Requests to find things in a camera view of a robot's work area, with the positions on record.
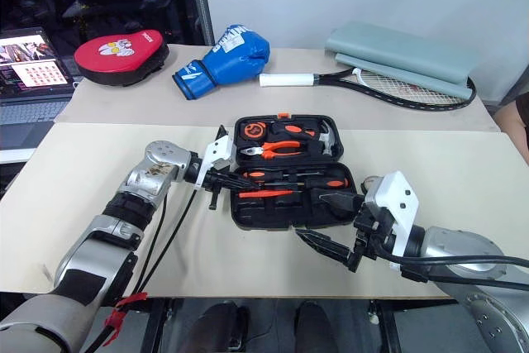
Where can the open laptop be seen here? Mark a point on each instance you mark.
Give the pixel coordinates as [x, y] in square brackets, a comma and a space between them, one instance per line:
[33, 72]

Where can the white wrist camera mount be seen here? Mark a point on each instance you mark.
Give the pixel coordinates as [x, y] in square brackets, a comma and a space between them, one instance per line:
[217, 152]
[396, 200]

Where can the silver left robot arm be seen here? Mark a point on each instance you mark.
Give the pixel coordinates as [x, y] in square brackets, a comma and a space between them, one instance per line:
[157, 175]

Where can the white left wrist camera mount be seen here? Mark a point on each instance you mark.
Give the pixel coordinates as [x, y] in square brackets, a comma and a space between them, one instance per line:
[217, 152]

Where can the black plastic tool case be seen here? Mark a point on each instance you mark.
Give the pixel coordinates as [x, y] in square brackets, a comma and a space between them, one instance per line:
[289, 216]

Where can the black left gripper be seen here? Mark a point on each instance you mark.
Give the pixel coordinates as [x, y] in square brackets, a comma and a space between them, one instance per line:
[217, 181]

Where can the orange voltage tester pen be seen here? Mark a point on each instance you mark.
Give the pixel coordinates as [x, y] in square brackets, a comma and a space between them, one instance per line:
[264, 194]

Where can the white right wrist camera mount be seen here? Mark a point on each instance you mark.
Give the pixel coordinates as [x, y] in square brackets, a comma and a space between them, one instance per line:
[396, 200]

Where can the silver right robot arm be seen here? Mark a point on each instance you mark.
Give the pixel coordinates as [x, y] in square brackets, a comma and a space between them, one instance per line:
[454, 241]

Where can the black table leg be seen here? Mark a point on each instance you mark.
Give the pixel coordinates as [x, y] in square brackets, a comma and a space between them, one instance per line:
[159, 326]
[388, 326]

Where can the dark rounded shape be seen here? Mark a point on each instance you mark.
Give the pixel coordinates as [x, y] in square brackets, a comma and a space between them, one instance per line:
[219, 326]
[314, 326]

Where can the silver claw hammer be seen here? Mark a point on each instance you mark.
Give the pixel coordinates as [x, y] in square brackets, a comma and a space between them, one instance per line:
[328, 140]

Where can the black tennis racket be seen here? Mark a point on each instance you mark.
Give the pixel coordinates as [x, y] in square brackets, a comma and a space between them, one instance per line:
[285, 79]

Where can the red boxing focus mitt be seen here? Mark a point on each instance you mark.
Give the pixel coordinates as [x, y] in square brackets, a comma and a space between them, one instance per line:
[115, 55]

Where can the light beige table sheet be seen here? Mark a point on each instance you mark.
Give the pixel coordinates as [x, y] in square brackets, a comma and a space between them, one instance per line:
[268, 262]

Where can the grey metal post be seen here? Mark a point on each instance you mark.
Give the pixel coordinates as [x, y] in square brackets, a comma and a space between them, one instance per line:
[202, 1]

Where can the folded grey mat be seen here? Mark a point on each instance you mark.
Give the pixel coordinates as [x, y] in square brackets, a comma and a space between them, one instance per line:
[396, 49]

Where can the tan table sheet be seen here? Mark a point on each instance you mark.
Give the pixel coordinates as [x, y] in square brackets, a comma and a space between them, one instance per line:
[144, 105]

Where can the person bare forearm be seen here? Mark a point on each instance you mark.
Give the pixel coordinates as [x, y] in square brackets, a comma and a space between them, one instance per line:
[516, 125]

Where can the orange black tape measure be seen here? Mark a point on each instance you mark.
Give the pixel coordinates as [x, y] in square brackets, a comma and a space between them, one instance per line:
[253, 130]

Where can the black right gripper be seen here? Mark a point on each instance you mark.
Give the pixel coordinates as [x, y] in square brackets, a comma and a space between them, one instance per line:
[374, 233]

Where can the blue boxing glove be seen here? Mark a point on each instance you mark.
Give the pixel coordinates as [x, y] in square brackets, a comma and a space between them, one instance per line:
[235, 59]

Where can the orange black screwdriver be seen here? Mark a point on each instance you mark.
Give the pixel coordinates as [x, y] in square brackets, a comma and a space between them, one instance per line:
[257, 174]
[330, 183]

